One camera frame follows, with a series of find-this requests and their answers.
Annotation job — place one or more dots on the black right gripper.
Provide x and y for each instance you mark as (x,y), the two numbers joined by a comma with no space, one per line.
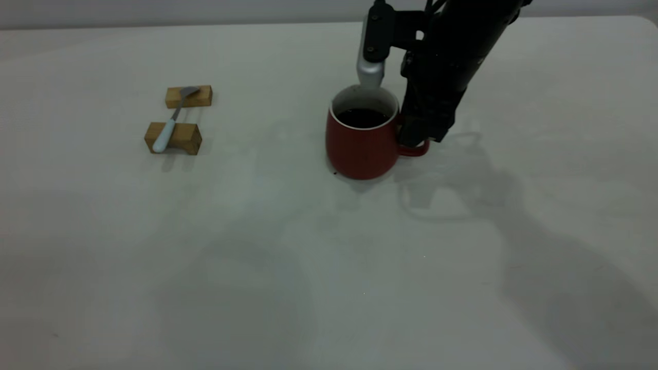
(442,72)

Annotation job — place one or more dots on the red ceramic mug with coffee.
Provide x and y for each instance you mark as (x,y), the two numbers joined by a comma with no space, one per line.
(360,154)

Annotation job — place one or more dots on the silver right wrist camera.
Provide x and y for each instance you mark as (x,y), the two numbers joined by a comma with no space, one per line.
(371,61)

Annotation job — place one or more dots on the flat rectangular wooden block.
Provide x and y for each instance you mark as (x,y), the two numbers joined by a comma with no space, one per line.
(198,98)

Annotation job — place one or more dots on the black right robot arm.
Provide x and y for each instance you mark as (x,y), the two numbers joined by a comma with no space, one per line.
(483,13)

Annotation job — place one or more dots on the arched wooden block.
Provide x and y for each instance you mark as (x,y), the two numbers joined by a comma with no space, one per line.
(185,139)

